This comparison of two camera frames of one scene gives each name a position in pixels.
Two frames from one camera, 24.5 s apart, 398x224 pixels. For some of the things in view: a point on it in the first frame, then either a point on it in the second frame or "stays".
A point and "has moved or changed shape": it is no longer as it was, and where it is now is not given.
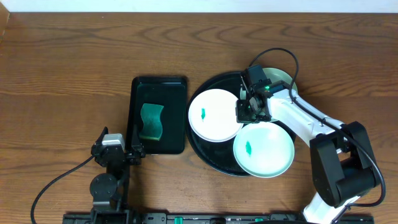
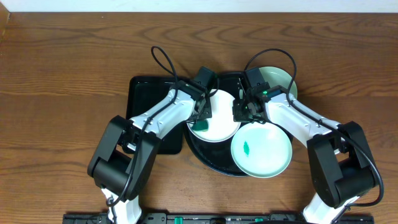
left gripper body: [116, 152] -> [204, 109]
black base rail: [210, 218] stays
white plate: [212, 116] stays
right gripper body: [247, 112] stays
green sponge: [150, 114] has moved or changed shape
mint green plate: [263, 149] stays
